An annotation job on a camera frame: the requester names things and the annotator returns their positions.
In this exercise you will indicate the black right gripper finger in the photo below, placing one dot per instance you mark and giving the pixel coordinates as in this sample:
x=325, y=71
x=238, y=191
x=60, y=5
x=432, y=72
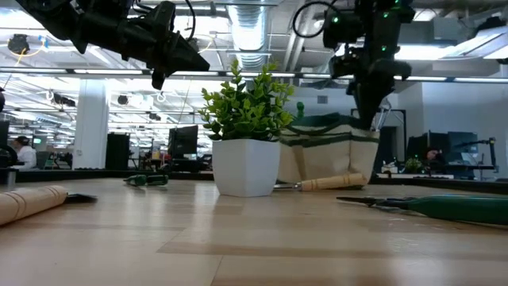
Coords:
x=369, y=109

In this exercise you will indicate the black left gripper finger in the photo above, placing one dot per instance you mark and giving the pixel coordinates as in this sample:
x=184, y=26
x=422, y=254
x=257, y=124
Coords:
x=186, y=51
x=182, y=65

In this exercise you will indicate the cream canvas bag green trim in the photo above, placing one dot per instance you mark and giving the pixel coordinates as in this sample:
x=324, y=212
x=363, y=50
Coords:
x=325, y=159

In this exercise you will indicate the green and white spray bottle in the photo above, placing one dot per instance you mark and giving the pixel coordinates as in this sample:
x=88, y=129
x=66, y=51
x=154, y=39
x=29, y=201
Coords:
x=301, y=109

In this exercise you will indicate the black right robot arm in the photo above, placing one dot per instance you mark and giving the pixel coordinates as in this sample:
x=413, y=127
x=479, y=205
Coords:
x=381, y=28

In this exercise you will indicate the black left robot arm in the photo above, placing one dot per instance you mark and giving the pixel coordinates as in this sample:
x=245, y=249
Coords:
x=51, y=12

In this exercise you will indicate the small background plant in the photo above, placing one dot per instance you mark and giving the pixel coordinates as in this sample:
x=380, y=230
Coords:
x=412, y=163

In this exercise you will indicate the black office monitor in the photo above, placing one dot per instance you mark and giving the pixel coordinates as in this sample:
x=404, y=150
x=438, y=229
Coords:
x=182, y=141

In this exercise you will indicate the person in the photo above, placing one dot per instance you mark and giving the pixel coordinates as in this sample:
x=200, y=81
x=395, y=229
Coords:
x=25, y=155
x=432, y=154

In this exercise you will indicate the dark workstation with monitors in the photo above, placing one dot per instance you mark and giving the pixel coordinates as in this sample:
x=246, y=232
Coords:
x=456, y=151

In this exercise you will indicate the white building pillar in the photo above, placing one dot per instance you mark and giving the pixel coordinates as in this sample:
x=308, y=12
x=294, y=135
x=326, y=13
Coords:
x=90, y=127

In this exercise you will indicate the black cabinet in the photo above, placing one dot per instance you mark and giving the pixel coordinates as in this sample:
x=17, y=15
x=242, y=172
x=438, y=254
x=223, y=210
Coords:
x=117, y=151

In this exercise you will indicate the black ceiling spotlight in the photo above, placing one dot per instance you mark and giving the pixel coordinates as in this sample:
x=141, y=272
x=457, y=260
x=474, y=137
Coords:
x=18, y=43

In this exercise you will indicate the small green tool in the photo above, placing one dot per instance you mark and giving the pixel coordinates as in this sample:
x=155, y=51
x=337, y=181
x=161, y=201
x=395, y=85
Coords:
x=155, y=180

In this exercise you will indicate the green plant in white pot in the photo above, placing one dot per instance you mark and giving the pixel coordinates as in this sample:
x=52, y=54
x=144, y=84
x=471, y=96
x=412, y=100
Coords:
x=246, y=167

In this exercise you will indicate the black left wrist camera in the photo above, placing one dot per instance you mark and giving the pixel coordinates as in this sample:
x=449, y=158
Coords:
x=158, y=79

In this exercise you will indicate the grey metal post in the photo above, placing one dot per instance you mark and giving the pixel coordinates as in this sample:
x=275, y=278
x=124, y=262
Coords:
x=11, y=176

